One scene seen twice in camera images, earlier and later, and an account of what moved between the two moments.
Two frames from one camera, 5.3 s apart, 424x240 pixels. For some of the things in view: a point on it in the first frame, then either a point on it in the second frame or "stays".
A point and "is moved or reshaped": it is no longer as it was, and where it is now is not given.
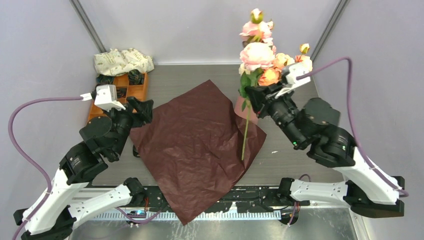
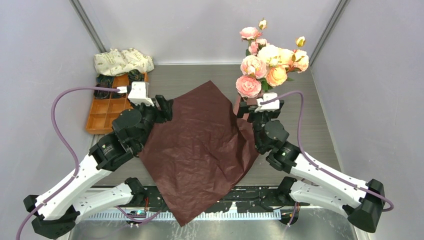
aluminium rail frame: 314,222 stays
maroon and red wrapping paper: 199,146 stays
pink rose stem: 257,30 is moved or reshaped
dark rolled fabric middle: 121,92 stays
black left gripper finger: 144,109 → 166,106
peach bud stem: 283,60 → 300,42
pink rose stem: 254,57 is moved or reshaped
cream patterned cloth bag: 114,62 stays
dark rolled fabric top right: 135,77 stays
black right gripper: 258,95 → 244,108
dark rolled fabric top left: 102,79 stays
